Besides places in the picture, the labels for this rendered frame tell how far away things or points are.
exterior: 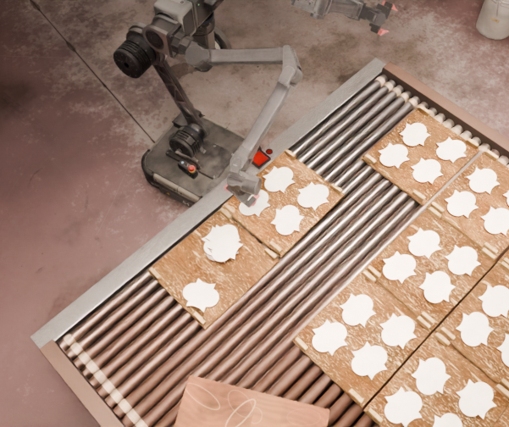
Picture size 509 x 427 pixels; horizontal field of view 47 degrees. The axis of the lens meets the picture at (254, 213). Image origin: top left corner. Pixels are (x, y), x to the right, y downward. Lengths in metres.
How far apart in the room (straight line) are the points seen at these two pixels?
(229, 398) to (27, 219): 2.14
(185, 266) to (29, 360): 1.34
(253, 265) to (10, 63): 2.88
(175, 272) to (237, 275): 0.25
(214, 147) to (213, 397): 1.82
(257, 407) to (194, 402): 0.22
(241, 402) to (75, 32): 3.38
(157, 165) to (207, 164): 0.30
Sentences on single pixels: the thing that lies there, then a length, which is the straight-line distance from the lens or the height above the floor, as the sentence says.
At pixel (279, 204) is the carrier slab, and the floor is 0.94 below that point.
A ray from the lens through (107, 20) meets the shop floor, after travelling 4.82.
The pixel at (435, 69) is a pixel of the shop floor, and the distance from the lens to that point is 4.45.
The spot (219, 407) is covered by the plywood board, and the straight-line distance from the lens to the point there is 2.11.
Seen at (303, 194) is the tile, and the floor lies 0.95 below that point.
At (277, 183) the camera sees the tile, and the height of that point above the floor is 0.95.
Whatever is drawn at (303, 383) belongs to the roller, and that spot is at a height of 0.92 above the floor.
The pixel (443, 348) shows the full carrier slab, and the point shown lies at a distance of 2.36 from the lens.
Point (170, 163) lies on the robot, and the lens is 3.53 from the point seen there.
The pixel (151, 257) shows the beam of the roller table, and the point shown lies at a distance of 2.47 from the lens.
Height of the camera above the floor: 3.10
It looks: 60 degrees down
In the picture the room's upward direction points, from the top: 2 degrees counter-clockwise
